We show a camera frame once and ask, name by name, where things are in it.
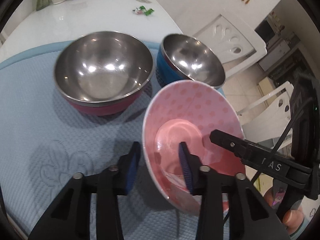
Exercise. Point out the light blue table mat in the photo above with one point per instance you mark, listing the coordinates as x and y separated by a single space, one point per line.
44 141

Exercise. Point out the green candy wrapper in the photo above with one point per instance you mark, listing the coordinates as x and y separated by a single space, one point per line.
143 11

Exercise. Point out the white chair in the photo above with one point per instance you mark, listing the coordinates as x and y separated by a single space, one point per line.
230 38
268 126

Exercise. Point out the pink polka dot bowl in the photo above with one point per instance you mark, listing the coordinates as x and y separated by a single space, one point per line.
187 111

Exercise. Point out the blue steel bowl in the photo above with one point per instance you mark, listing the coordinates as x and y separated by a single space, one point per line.
181 57

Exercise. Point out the red steel bowl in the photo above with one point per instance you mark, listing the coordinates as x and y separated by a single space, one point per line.
103 73

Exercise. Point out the white chair far right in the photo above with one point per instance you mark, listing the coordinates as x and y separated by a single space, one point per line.
230 38

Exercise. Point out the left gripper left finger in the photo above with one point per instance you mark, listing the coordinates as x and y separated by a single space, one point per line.
68 216

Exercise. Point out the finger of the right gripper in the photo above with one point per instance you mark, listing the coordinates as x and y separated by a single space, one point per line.
251 154

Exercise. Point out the person's right hand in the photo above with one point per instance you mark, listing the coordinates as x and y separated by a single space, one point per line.
292 219

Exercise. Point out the white chair near right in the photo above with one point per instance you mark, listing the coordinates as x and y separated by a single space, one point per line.
268 126

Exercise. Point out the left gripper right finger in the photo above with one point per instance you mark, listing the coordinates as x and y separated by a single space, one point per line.
228 197

